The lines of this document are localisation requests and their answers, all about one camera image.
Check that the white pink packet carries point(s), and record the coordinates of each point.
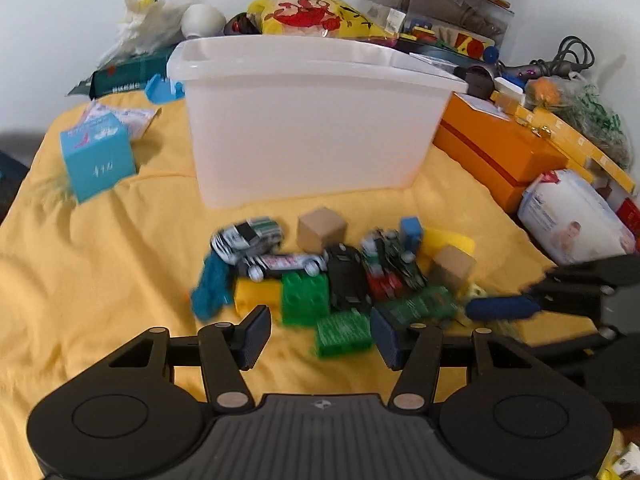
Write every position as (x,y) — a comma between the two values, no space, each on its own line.
(125,120)

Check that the colourful wooden toy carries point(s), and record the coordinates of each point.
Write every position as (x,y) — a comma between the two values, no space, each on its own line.
(450,35)

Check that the white printed pack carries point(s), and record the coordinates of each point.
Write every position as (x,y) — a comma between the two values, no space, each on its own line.
(575,215)

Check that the green mesh bag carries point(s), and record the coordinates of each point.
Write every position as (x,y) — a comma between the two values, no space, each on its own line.
(595,115)

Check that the yellow building block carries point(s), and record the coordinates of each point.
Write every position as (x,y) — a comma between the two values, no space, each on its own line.
(445,240)
(255,292)

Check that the dark round object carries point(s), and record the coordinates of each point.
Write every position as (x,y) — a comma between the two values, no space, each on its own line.
(240,25)

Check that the white toy car red print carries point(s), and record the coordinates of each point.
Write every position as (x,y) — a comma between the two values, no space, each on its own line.
(280,262)

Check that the orange box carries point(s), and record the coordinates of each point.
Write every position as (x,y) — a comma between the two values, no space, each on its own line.
(500,155)

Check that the white round object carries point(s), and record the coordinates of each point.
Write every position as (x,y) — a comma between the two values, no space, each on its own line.
(202,20)

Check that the red green white toy car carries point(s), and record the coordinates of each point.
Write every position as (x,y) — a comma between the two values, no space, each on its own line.
(395,257)

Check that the yellow cloth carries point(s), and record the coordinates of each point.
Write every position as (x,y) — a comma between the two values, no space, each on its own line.
(100,260)

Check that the long yellow box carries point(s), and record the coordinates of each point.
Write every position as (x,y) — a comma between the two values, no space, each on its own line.
(575,140)

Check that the dark green packet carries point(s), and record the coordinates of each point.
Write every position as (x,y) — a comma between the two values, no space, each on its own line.
(125,75)

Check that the red box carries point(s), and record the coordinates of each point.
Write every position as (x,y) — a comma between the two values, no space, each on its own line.
(630,215)

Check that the teal toy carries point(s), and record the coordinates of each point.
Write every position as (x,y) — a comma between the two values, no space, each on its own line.
(212,287)

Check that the dark blue bag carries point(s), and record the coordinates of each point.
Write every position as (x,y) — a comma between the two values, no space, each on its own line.
(10,170)

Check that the yellow red printed bag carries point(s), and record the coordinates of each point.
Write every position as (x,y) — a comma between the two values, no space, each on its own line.
(315,12)

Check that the small blue cube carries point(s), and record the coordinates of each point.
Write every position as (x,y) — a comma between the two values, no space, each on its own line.
(411,230)

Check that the light blue tissue box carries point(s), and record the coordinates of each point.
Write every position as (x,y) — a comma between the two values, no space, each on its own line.
(97,160)

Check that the grey transparent box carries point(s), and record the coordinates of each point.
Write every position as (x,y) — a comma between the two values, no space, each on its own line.
(435,0)

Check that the yellow white wrapper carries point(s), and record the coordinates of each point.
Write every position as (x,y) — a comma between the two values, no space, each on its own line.
(622,462)

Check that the green building block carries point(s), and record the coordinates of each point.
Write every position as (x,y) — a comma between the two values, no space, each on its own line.
(345,335)
(305,300)

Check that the orange ball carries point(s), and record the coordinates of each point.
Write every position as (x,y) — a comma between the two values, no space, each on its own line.
(545,90)

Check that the light blue plastic piece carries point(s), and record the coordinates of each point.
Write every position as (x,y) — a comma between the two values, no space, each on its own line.
(162,89)

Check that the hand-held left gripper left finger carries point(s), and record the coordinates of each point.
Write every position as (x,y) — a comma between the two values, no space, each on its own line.
(255,335)

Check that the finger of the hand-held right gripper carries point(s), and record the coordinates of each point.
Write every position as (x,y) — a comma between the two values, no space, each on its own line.
(590,355)
(500,308)

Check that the white plastic storage bin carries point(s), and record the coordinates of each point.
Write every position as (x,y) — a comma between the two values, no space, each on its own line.
(310,125)

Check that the striped white black toy car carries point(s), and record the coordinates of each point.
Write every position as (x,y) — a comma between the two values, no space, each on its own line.
(245,237)

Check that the pale yellow toy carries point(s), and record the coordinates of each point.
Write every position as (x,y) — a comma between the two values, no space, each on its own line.
(475,291)

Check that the dark green toy car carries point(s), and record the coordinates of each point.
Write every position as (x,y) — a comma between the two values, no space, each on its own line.
(420,305)

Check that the black device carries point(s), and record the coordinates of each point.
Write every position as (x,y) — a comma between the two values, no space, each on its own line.
(480,82)

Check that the wooden cube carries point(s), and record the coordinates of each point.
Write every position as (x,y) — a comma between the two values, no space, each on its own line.
(452,267)
(322,230)

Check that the grey purple hair dryer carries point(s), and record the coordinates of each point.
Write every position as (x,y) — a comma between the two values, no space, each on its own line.
(530,67)

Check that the white plastic bag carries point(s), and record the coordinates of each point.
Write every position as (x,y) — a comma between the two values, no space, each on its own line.
(145,20)

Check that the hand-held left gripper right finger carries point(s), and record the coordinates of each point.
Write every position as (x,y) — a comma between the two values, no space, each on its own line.
(387,337)

